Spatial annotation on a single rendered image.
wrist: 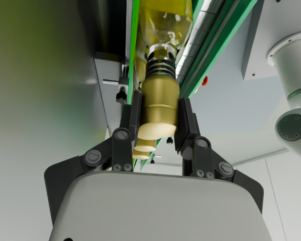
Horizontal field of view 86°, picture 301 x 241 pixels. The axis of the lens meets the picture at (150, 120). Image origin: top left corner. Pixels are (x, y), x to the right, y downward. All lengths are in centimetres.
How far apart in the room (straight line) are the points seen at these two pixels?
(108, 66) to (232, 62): 46
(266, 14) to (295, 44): 13
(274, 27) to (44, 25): 52
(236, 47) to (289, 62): 17
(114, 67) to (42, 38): 33
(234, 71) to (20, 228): 74
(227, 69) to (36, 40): 65
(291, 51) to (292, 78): 8
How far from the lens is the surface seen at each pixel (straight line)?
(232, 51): 68
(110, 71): 54
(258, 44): 60
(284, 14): 56
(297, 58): 59
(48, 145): 24
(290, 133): 45
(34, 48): 20
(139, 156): 29
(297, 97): 55
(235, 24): 34
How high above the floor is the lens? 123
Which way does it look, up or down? 26 degrees down
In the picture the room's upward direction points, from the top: 177 degrees counter-clockwise
